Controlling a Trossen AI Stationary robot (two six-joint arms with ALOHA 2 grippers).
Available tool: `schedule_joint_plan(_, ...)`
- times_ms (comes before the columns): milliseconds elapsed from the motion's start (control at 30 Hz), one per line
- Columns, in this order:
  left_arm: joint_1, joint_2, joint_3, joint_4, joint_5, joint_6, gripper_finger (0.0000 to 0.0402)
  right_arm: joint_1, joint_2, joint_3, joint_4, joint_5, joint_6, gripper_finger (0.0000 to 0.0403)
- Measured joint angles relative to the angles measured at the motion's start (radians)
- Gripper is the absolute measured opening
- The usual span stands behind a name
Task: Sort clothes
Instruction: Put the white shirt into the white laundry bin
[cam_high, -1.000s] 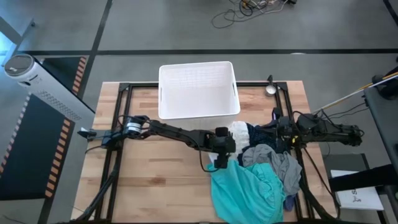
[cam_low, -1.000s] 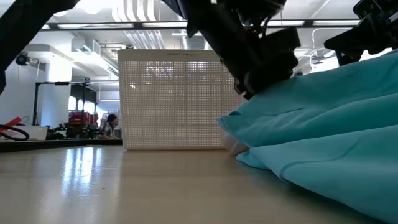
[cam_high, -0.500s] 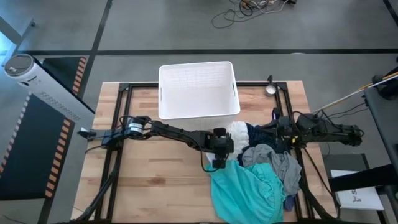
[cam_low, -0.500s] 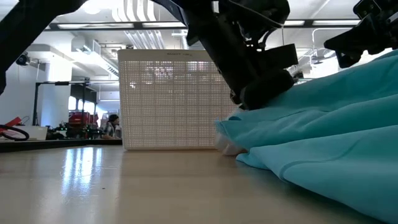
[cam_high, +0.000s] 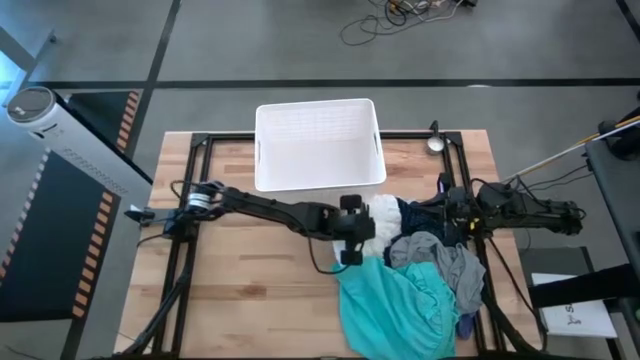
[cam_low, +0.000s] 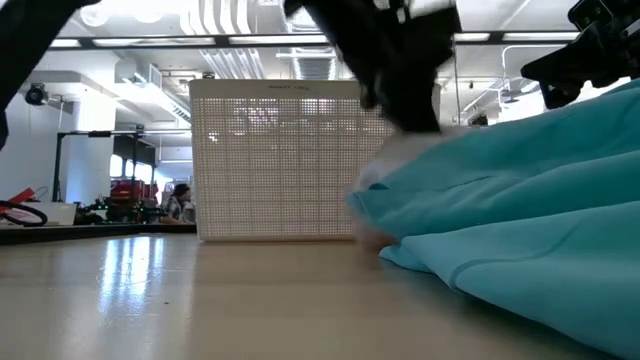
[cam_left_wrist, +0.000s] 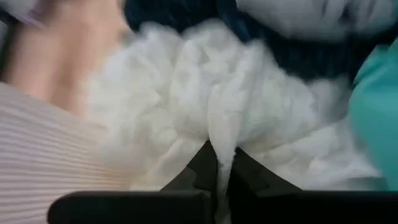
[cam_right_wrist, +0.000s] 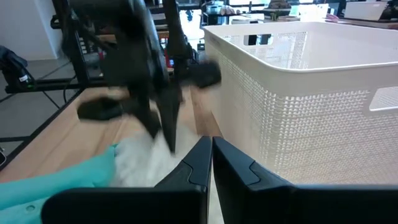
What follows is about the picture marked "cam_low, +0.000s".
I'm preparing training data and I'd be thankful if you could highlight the red object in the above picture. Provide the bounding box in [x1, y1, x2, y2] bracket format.
[0, 187, 37, 214]

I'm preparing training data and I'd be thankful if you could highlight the teal garment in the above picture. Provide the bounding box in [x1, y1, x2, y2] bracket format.
[347, 79, 640, 359]

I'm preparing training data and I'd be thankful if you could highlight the white box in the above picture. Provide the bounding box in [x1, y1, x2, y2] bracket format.
[27, 201, 77, 226]

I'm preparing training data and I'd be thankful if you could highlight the white perforated plastic basket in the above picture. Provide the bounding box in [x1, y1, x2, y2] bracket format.
[188, 78, 442, 243]

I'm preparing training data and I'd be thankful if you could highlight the black neighbouring table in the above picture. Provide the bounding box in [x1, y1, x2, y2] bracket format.
[0, 223, 198, 246]

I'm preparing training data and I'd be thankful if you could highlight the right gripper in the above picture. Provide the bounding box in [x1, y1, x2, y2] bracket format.
[519, 0, 640, 110]

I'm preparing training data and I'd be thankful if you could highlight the person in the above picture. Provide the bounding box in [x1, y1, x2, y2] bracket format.
[160, 182, 197, 225]

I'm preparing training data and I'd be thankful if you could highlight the robot with green lights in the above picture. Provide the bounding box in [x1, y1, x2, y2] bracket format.
[74, 197, 166, 225]

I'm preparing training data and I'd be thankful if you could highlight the black cable loop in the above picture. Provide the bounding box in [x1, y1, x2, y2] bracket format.
[0, 199, 50, 228]

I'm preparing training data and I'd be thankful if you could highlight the red tool chest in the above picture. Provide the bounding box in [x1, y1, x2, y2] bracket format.
[109, 178, 160, 206]

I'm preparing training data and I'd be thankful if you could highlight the white cloth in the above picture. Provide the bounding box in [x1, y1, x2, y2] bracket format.
[352, 125, 471, 196]

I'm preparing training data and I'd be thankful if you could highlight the black frame stand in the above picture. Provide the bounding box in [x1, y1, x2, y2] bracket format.
[52, 128, 161, 204]

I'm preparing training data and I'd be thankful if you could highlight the thin hanging cable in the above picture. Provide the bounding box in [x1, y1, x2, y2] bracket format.
[452, 49, 464, 126]

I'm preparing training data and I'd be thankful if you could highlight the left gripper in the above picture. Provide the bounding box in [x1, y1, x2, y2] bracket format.
[283, 0, 462, 134]

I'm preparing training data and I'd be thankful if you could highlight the black ceiling camera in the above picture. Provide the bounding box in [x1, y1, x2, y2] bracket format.
[23, 82, 50, 107]

